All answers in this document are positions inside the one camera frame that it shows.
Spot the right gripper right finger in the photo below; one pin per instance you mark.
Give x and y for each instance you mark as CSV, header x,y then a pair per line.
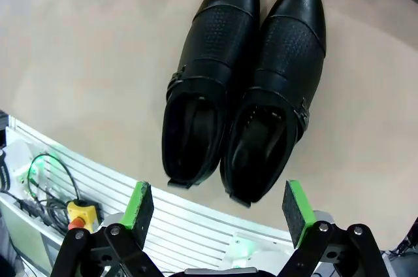
x,y
302,215

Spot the black leather buckle shoe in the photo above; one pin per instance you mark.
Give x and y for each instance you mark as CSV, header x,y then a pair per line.
x,y
222,38
294,48

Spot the yellow emergency stop button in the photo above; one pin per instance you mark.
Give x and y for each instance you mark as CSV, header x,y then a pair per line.
x,y
81,213

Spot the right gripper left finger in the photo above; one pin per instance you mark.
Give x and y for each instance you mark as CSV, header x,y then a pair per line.
x,y
134,211

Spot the white aluminium base frame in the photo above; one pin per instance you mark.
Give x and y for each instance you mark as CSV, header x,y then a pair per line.
x,y
183,221

